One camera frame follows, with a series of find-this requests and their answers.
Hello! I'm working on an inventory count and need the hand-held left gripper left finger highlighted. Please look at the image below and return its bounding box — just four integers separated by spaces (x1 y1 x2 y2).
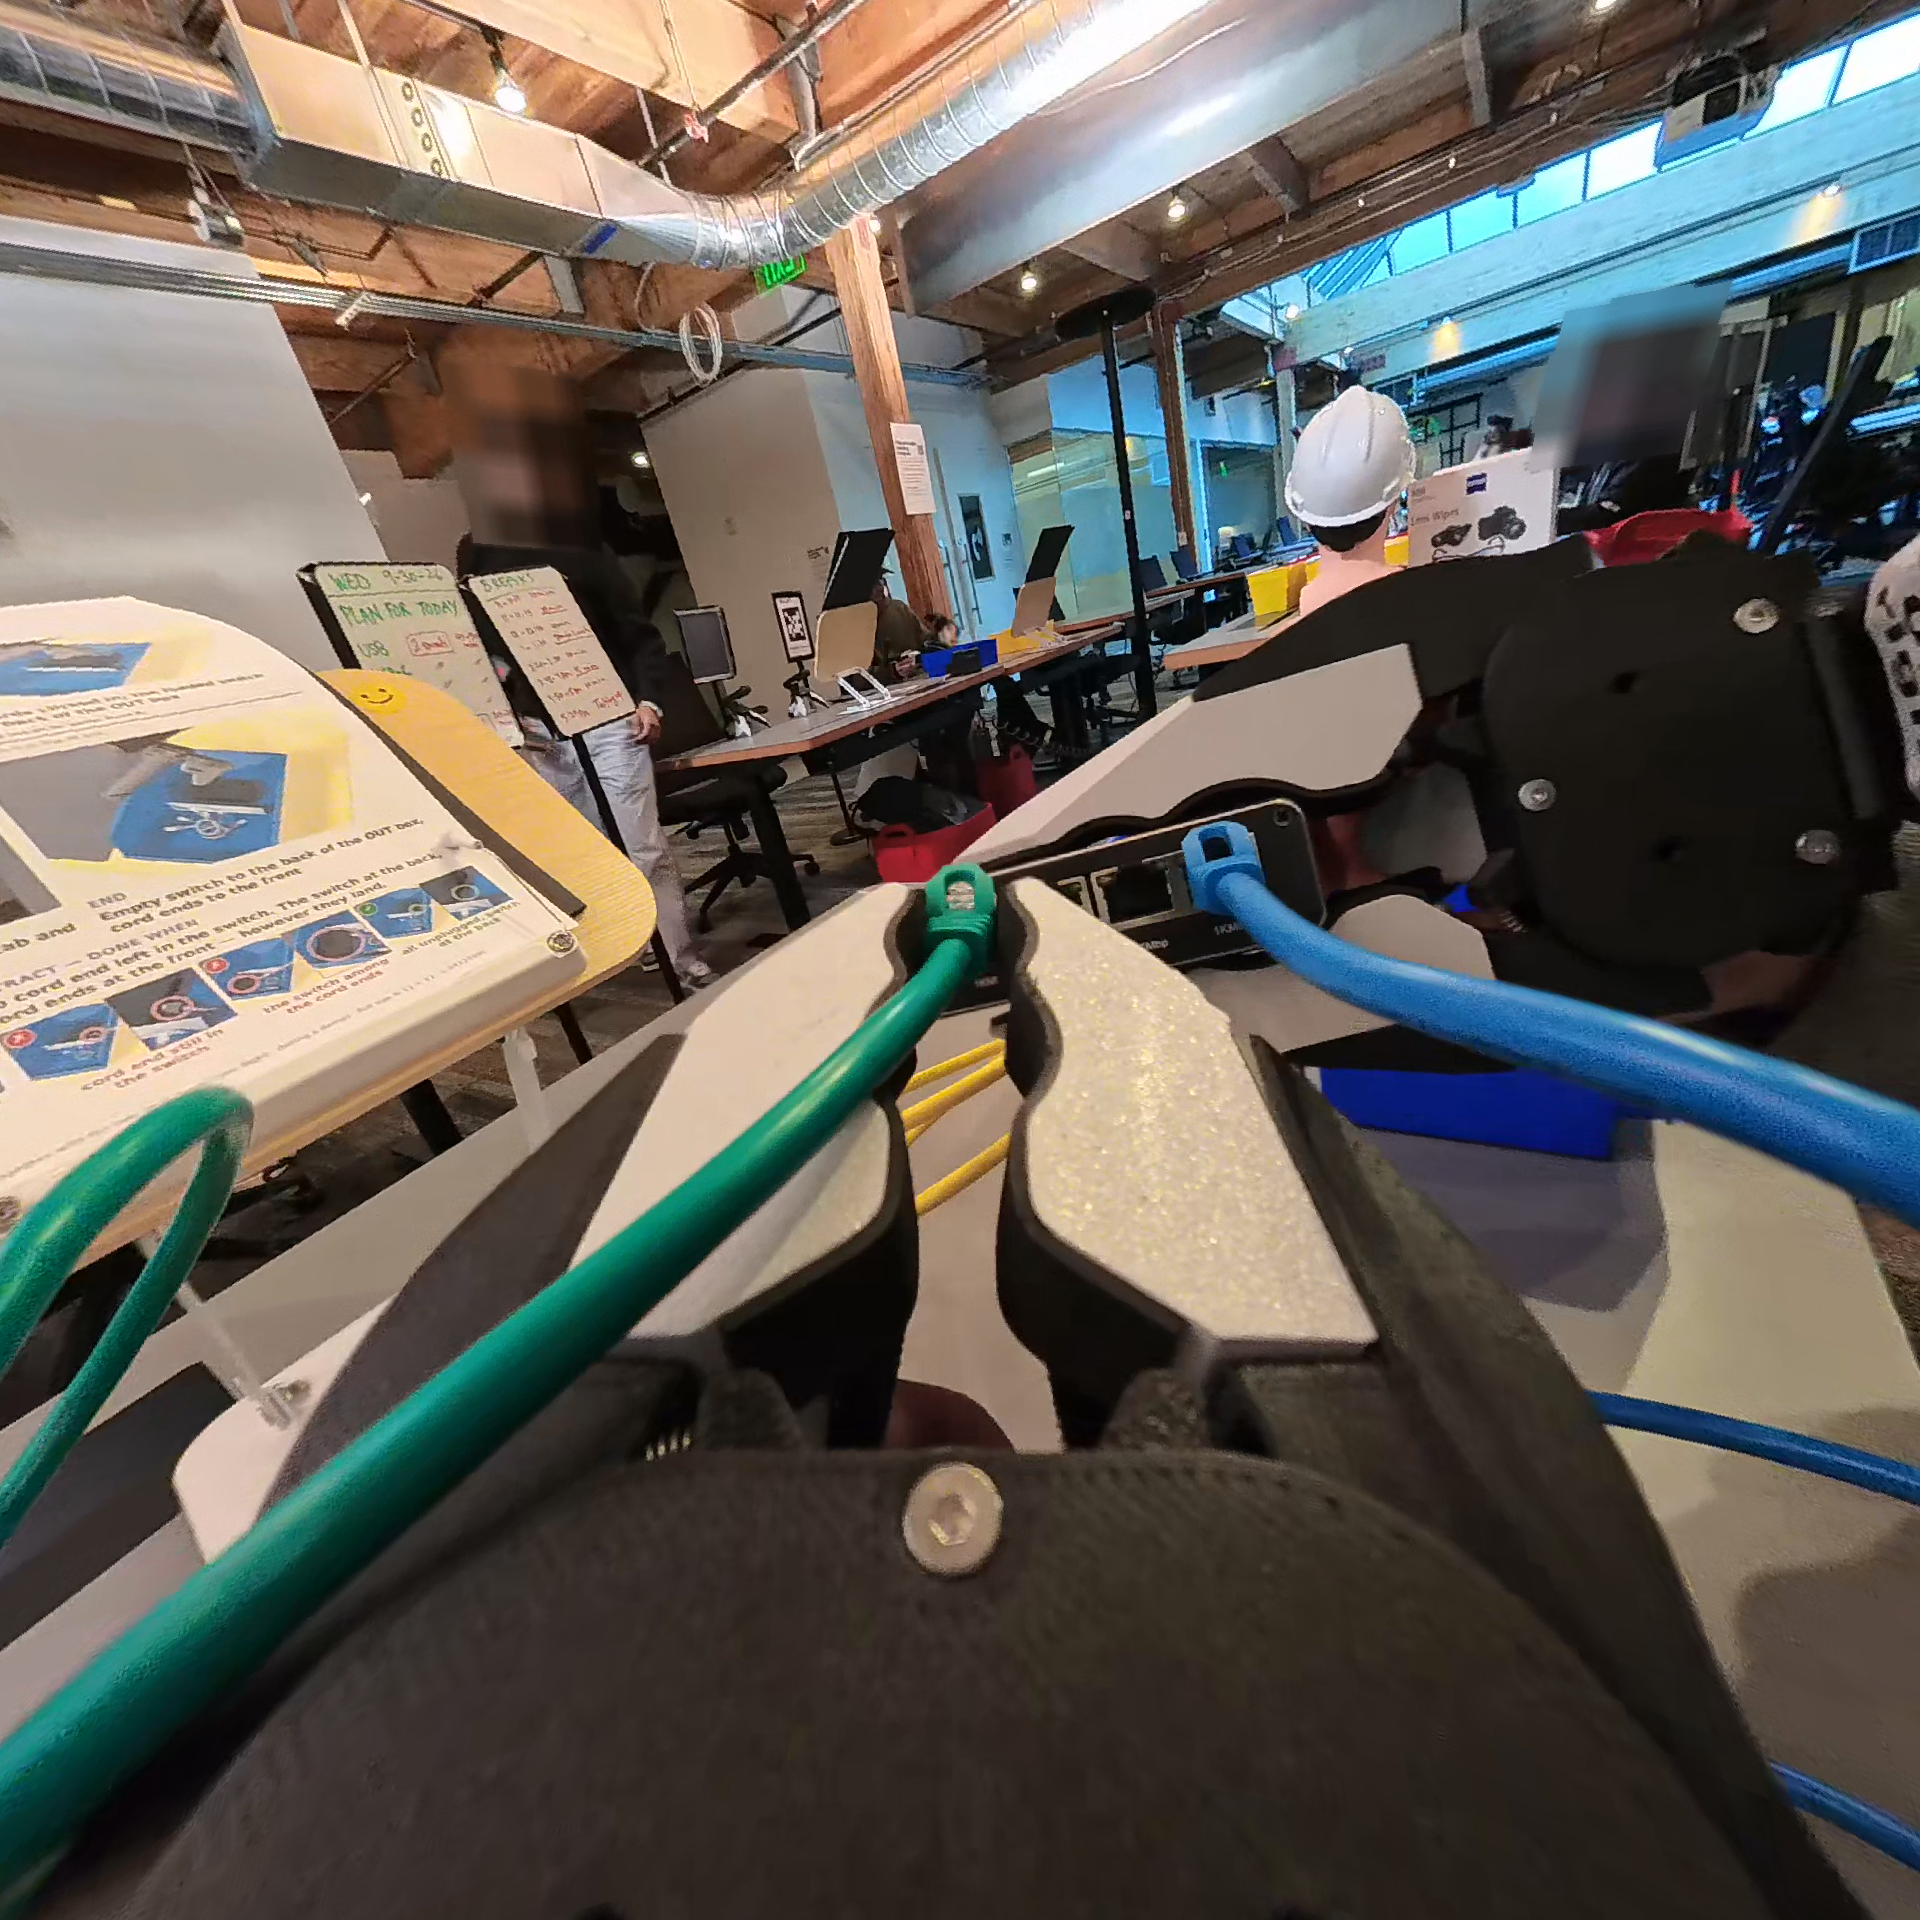
570 881 922 1431

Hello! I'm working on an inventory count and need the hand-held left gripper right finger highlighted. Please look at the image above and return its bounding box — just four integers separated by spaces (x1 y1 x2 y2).
995 875 1381 1437

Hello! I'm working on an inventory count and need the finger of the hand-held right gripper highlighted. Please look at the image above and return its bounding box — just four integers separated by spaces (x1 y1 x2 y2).
1196 892 1504 1052
957 642 1421 864

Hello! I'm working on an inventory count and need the blue ethernet cable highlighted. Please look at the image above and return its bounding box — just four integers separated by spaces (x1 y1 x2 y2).
1184 818 1920 1876

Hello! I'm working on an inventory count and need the black ethernet splitter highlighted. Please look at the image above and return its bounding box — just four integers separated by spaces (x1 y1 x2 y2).
957 796 1333 1011

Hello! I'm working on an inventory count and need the blue plastic bin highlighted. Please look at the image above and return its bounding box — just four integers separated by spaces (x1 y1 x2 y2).
1318 1063 1625 1161

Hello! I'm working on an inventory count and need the yellow ethernet cable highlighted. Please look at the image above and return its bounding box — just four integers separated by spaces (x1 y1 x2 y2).
898 1035 1016 1220

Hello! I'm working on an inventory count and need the green ethernet cable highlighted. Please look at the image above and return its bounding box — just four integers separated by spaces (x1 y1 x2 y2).
0 863 998 1867

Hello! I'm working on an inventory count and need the black office chair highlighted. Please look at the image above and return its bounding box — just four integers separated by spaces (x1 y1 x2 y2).
650 658 825 937

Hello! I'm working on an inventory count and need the red bag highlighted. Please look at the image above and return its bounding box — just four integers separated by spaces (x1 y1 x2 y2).
874 804 998 887

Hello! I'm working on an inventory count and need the long wooden desk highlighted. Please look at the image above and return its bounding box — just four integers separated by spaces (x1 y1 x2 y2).
660 621 1156 928

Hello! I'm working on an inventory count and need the white hard hat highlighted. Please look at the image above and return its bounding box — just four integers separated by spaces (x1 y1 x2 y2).
1284 385 1421 528

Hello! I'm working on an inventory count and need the white printed box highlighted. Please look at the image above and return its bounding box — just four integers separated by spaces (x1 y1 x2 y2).
1405 451 1560 572

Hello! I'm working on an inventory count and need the wooden display board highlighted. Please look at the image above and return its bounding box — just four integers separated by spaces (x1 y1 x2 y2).
308 670 660 1082

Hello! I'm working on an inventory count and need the small whiteboard red writing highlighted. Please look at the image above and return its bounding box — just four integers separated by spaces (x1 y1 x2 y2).
459 568 637 739

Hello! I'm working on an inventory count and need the large whiteboard green writing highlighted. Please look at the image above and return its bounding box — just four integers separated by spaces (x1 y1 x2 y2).
298 563 524 749

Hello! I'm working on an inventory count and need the printed instruction sheet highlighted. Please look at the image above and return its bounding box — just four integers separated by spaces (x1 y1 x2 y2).
0 600 589 1201

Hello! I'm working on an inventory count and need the ceiling projector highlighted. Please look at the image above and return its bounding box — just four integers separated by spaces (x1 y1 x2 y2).
1650 55 1781 166

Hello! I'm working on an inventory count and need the wooden post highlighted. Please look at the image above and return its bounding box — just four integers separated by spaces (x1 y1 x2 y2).
820 219 957 629

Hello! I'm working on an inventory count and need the silver air duct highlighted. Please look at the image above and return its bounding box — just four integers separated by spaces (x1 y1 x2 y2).
227 0 1219 277

